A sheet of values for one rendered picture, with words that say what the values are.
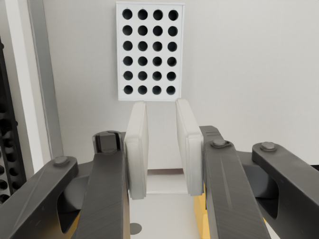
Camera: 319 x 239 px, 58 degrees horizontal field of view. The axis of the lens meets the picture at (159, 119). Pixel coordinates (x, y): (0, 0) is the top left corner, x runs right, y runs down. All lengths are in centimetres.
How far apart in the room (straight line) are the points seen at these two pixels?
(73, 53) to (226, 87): 22
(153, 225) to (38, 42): 25
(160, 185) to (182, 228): 11
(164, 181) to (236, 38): 24
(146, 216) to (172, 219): 3
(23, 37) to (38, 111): 7
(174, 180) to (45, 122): 23
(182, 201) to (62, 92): 23
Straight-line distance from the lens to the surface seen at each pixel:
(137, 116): 15
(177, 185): 46
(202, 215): 33
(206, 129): 15
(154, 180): 48
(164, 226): 38
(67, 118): 45
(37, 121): 32
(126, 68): 38
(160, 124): 44
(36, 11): 34
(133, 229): 38
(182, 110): 16
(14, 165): 38
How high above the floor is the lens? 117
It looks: 72 degrees down
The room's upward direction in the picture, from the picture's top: 177 degrees clockwise
